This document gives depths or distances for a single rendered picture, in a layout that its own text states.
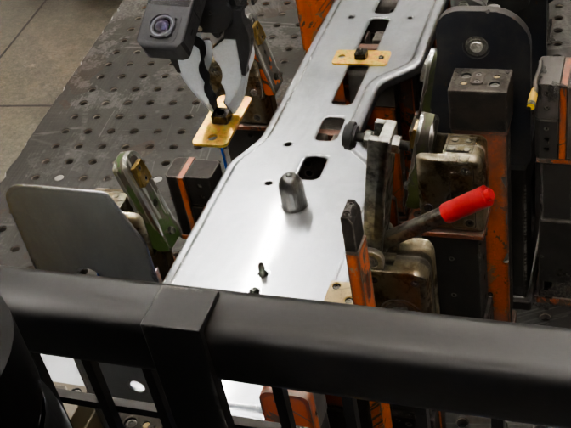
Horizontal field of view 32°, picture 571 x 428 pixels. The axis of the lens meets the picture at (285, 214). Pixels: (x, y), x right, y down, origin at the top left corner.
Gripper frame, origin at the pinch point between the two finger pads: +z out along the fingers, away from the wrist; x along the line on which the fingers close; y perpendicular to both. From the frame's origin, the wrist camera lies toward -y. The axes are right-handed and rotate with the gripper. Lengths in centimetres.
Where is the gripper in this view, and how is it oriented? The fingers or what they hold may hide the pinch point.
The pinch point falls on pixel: (219, 104)
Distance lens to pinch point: 102.9
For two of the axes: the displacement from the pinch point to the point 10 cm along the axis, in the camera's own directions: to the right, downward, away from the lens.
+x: -9.4, -0.8, 3.3
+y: 3.0, -6.1, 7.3
